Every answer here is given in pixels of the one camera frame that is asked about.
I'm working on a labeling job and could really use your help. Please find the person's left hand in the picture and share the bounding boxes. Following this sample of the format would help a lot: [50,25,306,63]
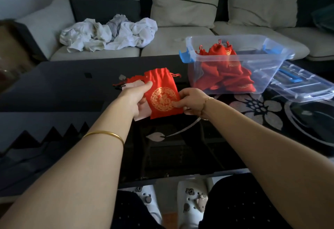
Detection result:
[117,81,153,119]

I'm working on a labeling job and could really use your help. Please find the person's right hand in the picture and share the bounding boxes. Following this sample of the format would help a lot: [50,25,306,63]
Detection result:
[172,88,210,116]

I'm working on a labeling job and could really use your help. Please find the red drawstring pouch gold print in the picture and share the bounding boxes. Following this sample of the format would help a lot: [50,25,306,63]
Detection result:
[113,67,184,120]

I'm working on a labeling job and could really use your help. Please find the white card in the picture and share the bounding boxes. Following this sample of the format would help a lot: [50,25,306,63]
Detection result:
[121,80,152,122]

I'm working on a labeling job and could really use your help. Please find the person's left forearm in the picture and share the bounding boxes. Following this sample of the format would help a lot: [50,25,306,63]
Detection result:
[0,96,136,229]

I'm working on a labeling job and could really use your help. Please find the person's right forearm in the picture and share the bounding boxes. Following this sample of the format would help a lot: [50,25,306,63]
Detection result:
[202,98,334,229]

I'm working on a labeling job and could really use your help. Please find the grey sofa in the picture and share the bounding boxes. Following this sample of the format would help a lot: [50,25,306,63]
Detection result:
[14,0,334,62]

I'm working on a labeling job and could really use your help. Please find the pile of red pouches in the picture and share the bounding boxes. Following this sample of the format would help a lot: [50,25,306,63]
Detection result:
[194,40,257,93]

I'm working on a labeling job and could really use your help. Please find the gold bangle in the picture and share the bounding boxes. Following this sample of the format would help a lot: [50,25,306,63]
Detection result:
[83,130,125,147]

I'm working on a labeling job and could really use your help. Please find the pile of white clothes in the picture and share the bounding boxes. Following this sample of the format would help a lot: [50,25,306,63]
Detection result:
[59,14,158,53]

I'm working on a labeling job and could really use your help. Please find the clear storage box blue latches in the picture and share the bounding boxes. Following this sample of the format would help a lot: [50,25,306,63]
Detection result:
[179,34,295,95]

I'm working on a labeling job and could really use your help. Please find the white clog with charms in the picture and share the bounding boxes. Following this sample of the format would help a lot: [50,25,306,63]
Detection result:
[177,179,210,229]
[118,185,163,226]

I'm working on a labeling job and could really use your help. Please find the light grey cushion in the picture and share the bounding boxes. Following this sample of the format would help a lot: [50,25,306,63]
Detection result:
[15,0,76,60]

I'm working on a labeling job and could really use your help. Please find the clear plastic box lid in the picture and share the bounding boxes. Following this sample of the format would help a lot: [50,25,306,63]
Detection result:
[268,60,334,103]

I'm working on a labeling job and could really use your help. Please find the brown side table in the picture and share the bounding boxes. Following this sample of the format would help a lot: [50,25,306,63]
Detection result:
[0,19,48,94]

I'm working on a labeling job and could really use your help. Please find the teal cushion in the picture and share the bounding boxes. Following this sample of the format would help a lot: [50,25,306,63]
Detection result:
[311,3,334,33]

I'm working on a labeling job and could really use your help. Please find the thin gold bracelet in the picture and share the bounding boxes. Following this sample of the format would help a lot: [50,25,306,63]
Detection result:
[200,97,215,121]

